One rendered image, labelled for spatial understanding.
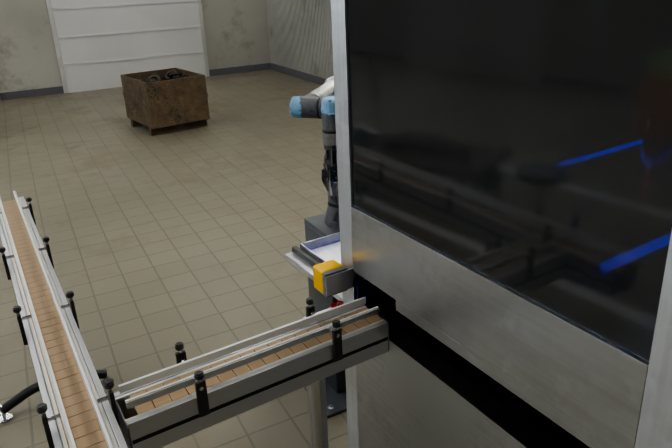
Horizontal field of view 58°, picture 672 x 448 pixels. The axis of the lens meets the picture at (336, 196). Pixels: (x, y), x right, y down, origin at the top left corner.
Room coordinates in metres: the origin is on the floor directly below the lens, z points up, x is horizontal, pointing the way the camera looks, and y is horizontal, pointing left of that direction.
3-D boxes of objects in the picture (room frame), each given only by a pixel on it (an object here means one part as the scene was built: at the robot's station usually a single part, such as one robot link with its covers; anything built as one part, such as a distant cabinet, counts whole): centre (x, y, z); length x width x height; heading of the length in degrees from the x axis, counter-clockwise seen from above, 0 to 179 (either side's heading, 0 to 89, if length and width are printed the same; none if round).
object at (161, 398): (1.26, 0.20, 0.92); 0.69 x 0.15 x 0.16; 121
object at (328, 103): (1.94, 0.00, 1.37); 0.09 x 0.08 x 0.11; 161
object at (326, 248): (1.86, -0.07, 0.90); 0.34 x 0.26 x 0.04; 31
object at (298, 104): (2.27, 0.02, 1.37); 0.49 x 0.11 x 0.12; 161
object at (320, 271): (1.53, 0.03, 0.99); 0.08 x 0.07 x 0.07; 31
